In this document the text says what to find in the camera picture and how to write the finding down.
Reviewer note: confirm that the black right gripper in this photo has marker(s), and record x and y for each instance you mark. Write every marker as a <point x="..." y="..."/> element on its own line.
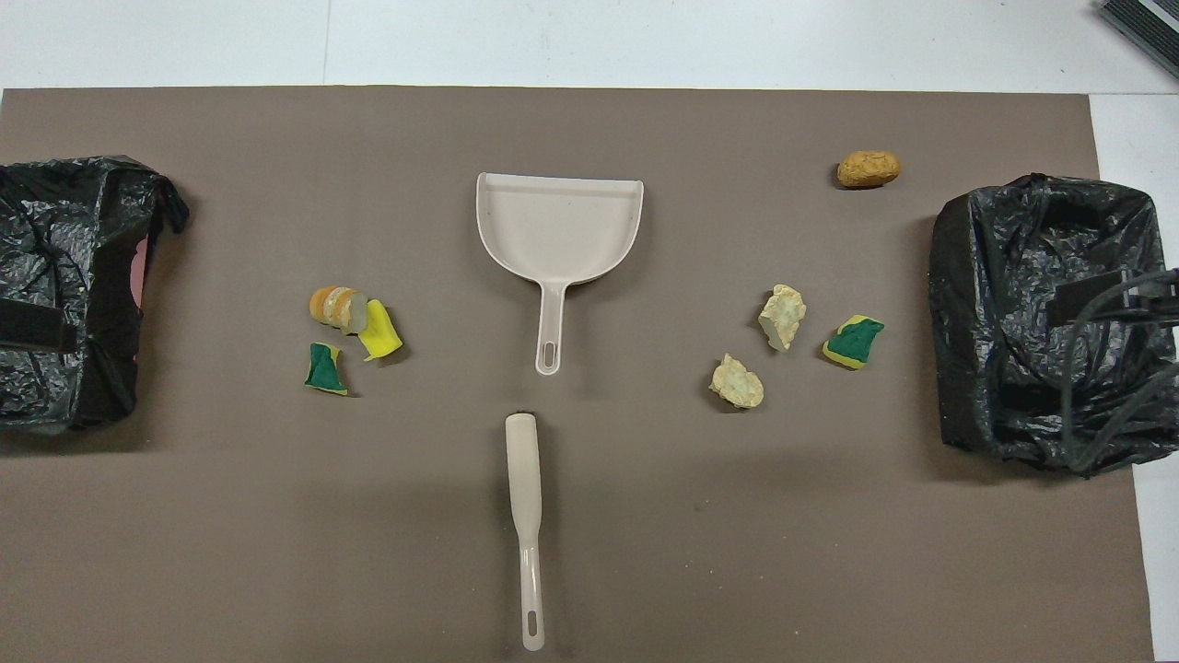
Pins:
<point x="1087" y="299"/>

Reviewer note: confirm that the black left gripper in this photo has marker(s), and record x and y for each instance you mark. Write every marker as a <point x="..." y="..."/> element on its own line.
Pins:
<point x="37" y="327"/>

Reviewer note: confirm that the yellow green sponge piece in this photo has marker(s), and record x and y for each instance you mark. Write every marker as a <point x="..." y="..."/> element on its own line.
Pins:
<point x="857" y="341"/>
<point x="380" y="333"/>
<point x="324" y="370"/>

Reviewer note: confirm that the golden brown foam chunk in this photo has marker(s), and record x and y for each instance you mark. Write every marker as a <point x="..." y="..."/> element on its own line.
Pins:
<point x="869" y="169"/>

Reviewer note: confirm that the orange crusted cream foam chunk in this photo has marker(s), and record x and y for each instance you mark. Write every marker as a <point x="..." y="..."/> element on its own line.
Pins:
<point x="336" y="308"/>

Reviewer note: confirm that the beige hand brush black bristles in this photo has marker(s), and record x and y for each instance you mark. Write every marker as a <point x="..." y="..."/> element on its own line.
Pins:
<point x="522" y="479"/>

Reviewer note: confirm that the beige plastic dustpan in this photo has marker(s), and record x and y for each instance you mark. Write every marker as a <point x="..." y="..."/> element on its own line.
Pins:
<point x="553" y="230"/>

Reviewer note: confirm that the black trash bag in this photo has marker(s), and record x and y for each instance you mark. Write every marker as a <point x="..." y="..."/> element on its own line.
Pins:
<point x="995" y="276"/>
<point x="92" y="212"/>

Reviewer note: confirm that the pink plastic bin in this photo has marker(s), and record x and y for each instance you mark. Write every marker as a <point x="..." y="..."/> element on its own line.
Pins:
<point x="139" y="272"/>

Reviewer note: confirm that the black ribbed panel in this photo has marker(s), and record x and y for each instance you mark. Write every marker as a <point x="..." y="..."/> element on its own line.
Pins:
<point x="1147" y="23"/>

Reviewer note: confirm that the brown paper table mat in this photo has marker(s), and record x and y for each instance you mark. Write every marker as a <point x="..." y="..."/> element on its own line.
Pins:
<point x="276" y="506"/>

